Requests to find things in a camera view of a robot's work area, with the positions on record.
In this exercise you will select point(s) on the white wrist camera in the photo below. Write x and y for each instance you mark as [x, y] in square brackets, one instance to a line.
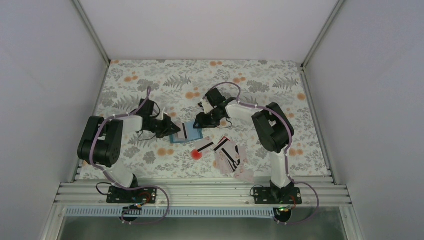
[163, 116]
[206, 106]

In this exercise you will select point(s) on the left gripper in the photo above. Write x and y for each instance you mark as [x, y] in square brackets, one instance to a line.
[167, 131]

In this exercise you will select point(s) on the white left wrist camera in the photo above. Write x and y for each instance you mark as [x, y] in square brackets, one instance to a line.
[163, 116]

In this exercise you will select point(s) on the aluminium rail frame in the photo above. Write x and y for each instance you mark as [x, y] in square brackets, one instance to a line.
[208, 192]

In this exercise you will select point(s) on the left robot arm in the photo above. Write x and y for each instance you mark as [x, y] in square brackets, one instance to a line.
[101, 141]

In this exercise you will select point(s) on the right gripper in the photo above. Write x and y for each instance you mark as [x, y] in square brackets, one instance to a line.
[203, 122]

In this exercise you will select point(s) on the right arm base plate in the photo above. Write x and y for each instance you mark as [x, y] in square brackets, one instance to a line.
[268, 196]

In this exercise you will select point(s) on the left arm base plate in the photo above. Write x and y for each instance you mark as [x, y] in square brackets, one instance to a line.
[141, 196]

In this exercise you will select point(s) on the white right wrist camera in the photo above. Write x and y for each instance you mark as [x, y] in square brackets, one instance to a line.
[206, 106]

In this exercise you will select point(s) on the black striped card pile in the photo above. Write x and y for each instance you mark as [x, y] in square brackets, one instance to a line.
[228, 156]

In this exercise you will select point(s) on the teal card holder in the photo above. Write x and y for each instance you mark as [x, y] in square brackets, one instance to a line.
[194, 134]

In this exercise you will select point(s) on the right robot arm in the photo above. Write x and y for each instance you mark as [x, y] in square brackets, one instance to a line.
[274, 130]

